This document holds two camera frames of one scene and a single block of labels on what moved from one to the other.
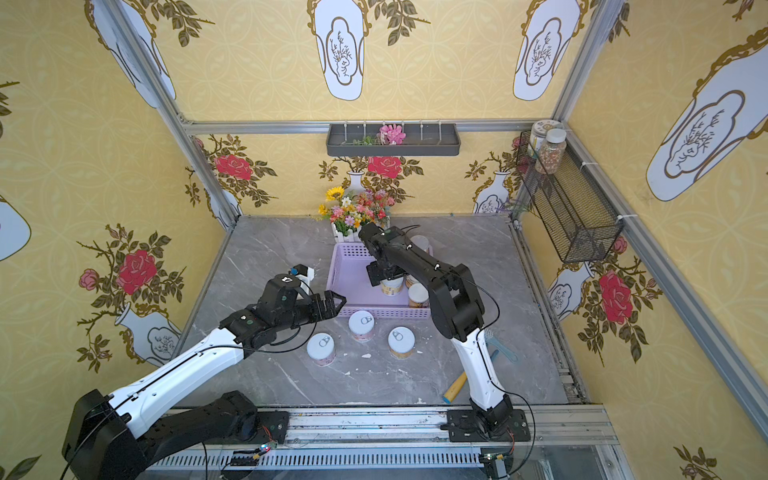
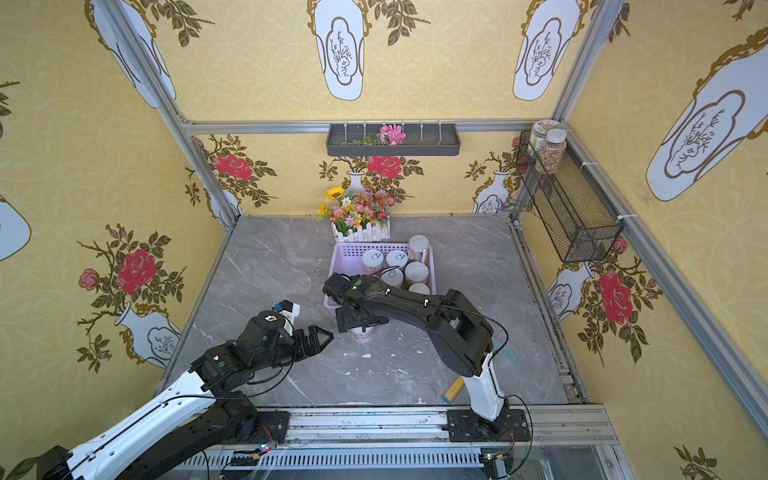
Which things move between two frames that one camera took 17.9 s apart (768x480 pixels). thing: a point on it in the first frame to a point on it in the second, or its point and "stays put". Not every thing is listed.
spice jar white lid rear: [539, 135] stays put
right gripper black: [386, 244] to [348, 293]
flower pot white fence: [347, 214] stays put
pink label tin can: [361, 324] stays put
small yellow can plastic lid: [418, 295] stays put
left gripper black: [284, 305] to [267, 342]
